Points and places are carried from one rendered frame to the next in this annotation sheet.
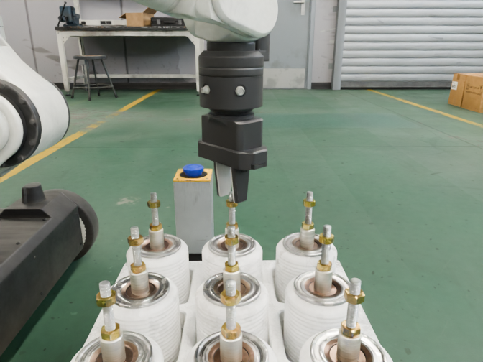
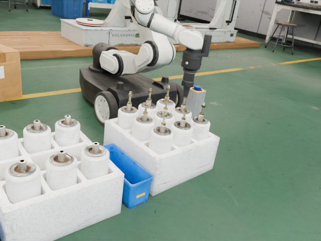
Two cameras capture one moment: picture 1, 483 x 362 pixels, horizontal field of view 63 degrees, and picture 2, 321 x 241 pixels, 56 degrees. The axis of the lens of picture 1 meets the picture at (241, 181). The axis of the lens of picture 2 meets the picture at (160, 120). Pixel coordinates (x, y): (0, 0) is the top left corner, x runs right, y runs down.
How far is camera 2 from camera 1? 1.03 m
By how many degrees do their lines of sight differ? 43
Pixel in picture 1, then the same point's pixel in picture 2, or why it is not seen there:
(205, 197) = (194, 97)
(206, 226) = (192, 108)
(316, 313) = (172, 127)
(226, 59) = (185, 53)
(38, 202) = (164, 83)
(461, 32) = not seen: outside the picture
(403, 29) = not seen: outside the picture
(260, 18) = (194, 44)
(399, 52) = not seen: outside the picture
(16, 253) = (145, 93)
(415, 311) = (256, 186)
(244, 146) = (184, 79)
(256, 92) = (192, 64)
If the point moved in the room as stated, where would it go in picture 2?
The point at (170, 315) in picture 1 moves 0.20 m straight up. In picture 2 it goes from (149, 114) to (154, 73)
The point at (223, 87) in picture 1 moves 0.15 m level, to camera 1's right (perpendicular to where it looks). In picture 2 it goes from (183, 60) to (208, 70)
